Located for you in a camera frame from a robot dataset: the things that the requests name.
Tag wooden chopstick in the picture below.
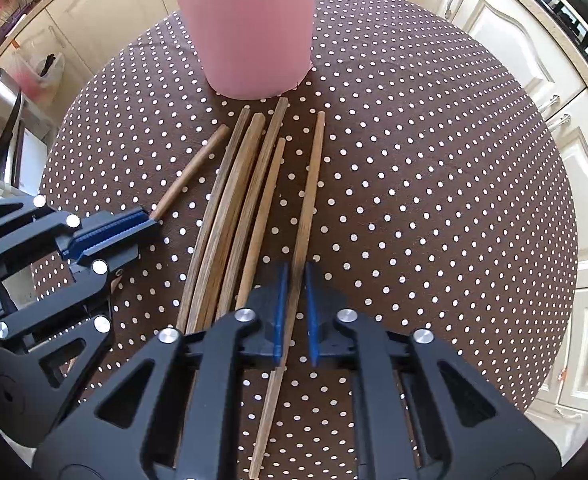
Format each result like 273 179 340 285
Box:
176 106 251 334
248 110 326 479
234 138 286 310
186 113 266 334
215 96 288 320
150 125 231 221

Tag cream lower kitchen cabinets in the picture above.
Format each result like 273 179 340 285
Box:
0 0 588 415

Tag plastic bag on cabinet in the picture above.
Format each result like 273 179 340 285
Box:
6 50 66 107

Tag brown polka dot tablecloth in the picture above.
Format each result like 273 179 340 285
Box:
32 0 577 479

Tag pink chopstick holder cup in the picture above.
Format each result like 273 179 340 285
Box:
178 0 315 101

